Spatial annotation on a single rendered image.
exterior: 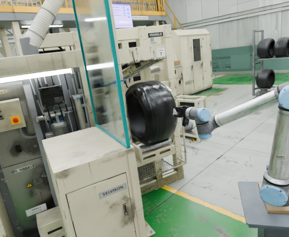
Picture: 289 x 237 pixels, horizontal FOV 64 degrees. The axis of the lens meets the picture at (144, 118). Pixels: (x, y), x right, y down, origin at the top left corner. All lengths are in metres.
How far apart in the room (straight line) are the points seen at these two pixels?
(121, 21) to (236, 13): 8.61
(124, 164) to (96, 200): 0.22
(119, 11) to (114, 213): 5.13
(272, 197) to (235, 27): 12.31
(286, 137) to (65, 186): 1.17
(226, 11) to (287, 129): 12.58
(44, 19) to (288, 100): 1.77
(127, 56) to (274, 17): 11.11
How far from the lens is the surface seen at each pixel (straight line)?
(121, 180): 1.23
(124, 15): 6.01
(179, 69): 6.96
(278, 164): 1.56
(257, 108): 1.61
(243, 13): 13.45
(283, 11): 12.85
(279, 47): 6.86
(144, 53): 2.32
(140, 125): 2.40
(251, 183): 2.14
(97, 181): 1.19
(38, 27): 2.09
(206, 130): 1.62
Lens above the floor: 1.72
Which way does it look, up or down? 16 degrees down
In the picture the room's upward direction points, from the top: 7 degrees counter-clockwise
